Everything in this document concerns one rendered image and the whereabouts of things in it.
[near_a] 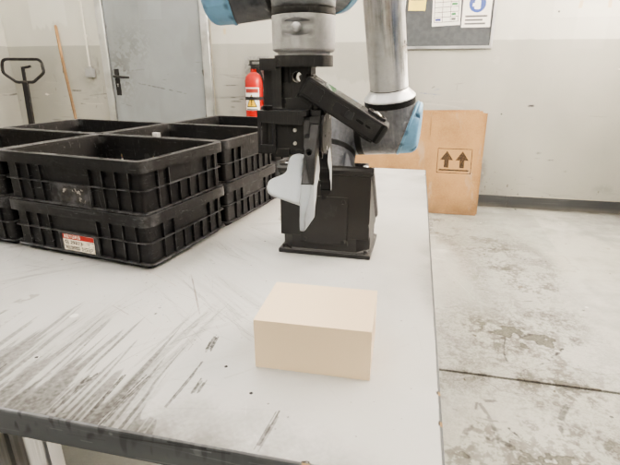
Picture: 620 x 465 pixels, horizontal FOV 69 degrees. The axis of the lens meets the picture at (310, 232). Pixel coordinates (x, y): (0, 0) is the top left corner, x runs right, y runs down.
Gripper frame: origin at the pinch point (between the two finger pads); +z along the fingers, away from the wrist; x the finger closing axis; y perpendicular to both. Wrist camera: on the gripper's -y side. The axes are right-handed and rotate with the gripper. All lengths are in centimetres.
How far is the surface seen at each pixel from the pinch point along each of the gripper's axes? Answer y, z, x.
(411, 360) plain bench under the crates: -13.7, 21.0, 0.2
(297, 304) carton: 3.0, 13.5, 0.8
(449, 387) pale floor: -33, 91, -87
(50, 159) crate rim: 61, -1, -24
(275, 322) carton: 4.9, 13.5, 6.0
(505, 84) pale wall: -87, -8, -342
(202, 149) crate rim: 35, -1, -40
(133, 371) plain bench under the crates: 24.3, 21.0, 10.4
